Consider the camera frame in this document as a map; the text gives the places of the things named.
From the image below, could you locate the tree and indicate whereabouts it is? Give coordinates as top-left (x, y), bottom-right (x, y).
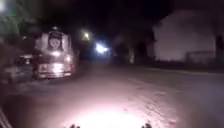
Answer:
top-left (111, 31), bottom-right (148, 65)

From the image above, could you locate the asphalt road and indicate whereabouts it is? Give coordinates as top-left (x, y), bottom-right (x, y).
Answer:
top-left (0, 63), bottom-right (224, 128)

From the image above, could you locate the pale building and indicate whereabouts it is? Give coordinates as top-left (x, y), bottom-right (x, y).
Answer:
top-left (152, 9), bottom-right (224, 65)

